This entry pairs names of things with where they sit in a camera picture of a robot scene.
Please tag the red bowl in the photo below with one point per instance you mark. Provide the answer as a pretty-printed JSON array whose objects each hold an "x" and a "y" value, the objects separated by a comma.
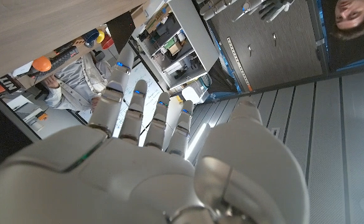
[{"x": 107, "y": 42}]

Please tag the white black teleoperation glove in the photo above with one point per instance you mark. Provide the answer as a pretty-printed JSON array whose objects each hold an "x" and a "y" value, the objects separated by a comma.
[{"x": 272, "y": 7}]

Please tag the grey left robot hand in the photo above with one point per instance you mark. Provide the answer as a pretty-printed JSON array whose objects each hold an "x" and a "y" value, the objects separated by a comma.
[{"x": 214, "y": 7}]

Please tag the black keyboard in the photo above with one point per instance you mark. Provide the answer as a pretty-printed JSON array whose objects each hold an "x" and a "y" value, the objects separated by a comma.
[{"x": 64, "y": 56}]

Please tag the standing person in jeans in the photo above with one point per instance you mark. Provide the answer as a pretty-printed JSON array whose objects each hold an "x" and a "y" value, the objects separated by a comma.
[{"x": 352, "y": 12}]

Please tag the orange ball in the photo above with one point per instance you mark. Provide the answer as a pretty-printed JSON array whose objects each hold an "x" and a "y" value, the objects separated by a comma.
[{"x": 42, "y": 63}]

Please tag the open cardboard box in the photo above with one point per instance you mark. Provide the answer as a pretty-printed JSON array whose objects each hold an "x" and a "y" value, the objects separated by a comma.
[{"x": 139, "y": 15}]

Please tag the seated person in white jacket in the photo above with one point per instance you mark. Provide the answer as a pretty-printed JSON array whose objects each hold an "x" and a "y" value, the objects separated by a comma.
[{"x": 72, "y": 84}]

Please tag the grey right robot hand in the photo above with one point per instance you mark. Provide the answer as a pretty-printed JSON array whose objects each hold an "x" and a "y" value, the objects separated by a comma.
[{"x": 122, "y": 180}]

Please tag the white shelf unit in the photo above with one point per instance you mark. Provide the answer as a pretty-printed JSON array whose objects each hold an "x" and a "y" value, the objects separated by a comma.
[{"x": 197, "y": 34}]

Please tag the dark blue mug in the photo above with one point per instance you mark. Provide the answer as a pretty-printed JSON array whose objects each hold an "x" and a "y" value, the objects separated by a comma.
[{"x": 91, "y": 35}]

